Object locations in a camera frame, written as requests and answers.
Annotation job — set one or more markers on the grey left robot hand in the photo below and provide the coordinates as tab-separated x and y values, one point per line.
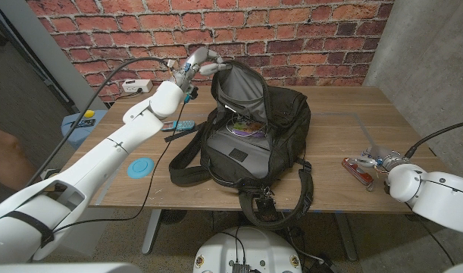
195	66

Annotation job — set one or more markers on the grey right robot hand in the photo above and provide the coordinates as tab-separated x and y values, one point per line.
386	159

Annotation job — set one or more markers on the red Swiss knife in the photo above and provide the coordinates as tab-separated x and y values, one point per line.
358	174

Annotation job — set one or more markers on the black backpack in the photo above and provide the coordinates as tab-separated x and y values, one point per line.
284	132

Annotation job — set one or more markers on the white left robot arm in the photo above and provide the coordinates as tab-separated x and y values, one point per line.
102	163

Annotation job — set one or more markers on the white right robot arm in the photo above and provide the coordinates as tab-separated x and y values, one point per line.
439	197

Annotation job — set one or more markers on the teal toy phone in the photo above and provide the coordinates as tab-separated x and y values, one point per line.
180	126

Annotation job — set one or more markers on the white power strip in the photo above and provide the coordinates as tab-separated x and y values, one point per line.
136	85

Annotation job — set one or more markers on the purple round disc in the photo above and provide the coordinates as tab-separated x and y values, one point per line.
250	130

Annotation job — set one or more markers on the grey metal table leg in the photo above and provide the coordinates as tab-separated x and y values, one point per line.
346	237
151	231

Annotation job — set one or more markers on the brick print backdrop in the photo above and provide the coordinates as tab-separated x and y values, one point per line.
291	38

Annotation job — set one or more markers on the blue round disc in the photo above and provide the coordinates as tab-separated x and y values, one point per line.
140	168

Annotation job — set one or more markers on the yellow ball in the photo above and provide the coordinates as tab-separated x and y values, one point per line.
88	113

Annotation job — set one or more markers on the black handheld device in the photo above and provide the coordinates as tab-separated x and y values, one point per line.
83	123

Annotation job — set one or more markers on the light blue round stool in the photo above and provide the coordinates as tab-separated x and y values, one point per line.
76	138

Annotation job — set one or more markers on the black ribbed round object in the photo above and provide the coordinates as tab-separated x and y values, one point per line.
174	217

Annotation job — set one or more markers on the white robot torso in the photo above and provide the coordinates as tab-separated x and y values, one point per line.
250	250

